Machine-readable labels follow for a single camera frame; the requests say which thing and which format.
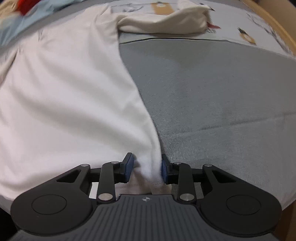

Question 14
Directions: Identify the white long-sleeve shirt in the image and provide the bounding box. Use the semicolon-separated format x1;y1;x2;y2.
1;1;210;200

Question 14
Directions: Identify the red folded blanket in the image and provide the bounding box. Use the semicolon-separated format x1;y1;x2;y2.
16;0;40;16

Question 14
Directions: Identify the wooden bed frame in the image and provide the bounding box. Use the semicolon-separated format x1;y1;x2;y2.
241;1;295;55

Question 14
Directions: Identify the grey printed bed sheet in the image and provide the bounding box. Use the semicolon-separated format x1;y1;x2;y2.
0;0;296;209

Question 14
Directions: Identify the light blue duvet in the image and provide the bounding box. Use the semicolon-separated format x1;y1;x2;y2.
1;1;81;47

